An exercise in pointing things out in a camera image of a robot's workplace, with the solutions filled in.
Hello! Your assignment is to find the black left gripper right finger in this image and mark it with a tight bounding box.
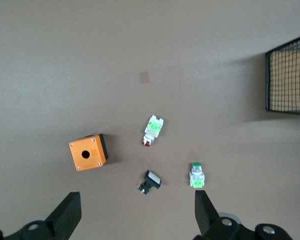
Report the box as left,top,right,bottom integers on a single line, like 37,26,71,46
194,190,221,237

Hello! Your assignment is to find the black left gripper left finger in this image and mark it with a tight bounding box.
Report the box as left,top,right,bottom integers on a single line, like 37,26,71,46
43,191,82,240

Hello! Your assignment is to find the red push button switch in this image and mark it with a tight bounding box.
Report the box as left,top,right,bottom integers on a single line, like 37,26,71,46
141,114,165,147

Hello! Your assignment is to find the black square white-faced button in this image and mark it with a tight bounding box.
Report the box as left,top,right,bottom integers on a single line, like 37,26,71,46
137,170,163,195

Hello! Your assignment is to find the brown tape patch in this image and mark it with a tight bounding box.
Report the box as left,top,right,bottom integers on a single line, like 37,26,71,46
139,71,151,84

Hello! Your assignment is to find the green push button switch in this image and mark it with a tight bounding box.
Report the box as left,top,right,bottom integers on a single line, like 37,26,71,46
189,161,206,189

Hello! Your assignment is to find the orange button enclosure box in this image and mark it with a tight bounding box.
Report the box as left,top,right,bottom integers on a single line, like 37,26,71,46
68,133,110,172

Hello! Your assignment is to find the black wire tray wooden base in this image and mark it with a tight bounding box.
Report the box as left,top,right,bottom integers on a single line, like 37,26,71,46
264,32,300,115

